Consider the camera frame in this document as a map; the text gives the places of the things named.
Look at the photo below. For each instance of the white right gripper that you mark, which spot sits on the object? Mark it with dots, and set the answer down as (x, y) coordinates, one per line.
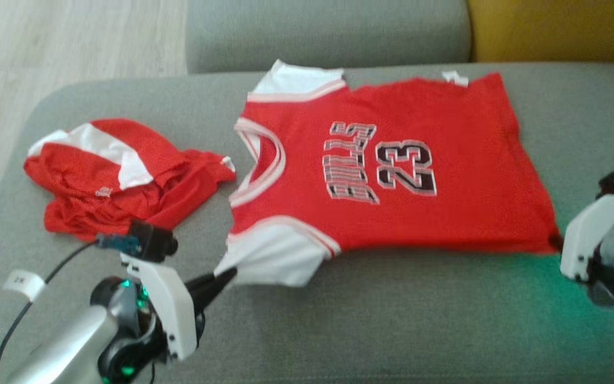
(579, 245)

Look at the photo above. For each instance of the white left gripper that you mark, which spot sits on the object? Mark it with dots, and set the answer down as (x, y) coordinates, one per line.
(171, 304)

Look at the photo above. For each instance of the red shorts with white stripe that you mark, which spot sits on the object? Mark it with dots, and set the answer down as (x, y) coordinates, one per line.
(126, 202)

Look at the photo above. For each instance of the red Bulls 23 jersey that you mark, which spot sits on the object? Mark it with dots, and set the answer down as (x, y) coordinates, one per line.
(445, 202)

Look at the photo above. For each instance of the grey sofa ottoman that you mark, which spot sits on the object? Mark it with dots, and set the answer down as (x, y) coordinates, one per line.
(365, 330)

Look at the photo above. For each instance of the large yellow sofa back cushion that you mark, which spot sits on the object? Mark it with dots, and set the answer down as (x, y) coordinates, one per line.
(557, 26)

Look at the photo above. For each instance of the grey sofa seat cushion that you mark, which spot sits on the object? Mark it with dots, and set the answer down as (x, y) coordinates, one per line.
(328, 32)

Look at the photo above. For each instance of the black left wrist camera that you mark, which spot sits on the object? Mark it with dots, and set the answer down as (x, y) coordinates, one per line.
(150, 240)

